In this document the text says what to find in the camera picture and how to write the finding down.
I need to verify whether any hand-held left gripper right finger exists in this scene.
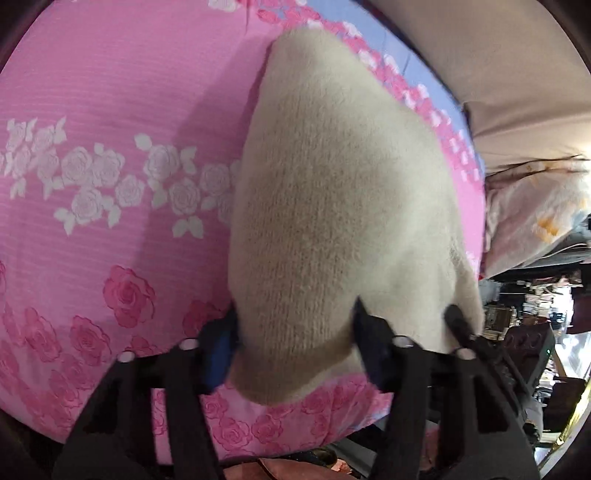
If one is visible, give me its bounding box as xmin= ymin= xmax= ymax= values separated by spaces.
xmin=353 ymin=298 xmax=541 ymax=480

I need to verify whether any beige pillow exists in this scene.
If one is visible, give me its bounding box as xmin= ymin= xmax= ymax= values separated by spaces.
xmin=367 ymin=0 xmax=591 ymax=177

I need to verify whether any cream sweater with black hearts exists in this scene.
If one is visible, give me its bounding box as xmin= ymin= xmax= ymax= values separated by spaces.
xmin=228 ymin=28 xmax=485 ymax=407

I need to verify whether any brown cloth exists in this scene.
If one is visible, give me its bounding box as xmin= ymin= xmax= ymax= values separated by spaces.
xmin=222 ymin=456 xmax=352 ymax=480

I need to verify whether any pink floral blanket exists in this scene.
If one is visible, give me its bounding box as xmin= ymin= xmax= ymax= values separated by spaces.
xmin=0 ymin=0 xmax=488 ymax=467

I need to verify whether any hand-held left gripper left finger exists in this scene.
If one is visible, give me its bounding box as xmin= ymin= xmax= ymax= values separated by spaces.
xmin=51 ymin=307 xmax=239 ymax=480

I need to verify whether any light floral quilt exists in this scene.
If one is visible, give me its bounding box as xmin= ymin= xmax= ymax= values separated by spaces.
xmin=480 ymin=156 xmax=591 ymax=280

